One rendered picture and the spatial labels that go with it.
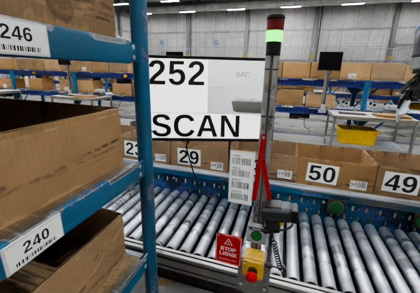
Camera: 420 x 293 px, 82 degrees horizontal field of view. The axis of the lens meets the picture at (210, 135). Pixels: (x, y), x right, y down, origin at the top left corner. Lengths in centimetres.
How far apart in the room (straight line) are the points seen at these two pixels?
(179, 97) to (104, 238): 55
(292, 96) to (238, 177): 488
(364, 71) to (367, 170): 467
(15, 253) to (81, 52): 22
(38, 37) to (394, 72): 614
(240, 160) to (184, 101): 29
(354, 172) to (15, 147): 143
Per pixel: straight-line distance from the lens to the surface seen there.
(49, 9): 35
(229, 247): 101
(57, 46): 31
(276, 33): 78
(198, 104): 88
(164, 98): 88
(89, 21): 39
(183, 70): 88
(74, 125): 37
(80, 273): 46
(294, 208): 85
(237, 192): 88
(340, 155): 178
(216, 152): 150
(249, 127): 91
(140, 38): 43
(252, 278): 94
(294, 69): 590
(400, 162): 188
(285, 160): 146
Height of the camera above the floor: 150
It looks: 15 degrees down
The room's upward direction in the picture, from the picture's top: 1 degrees clockwise
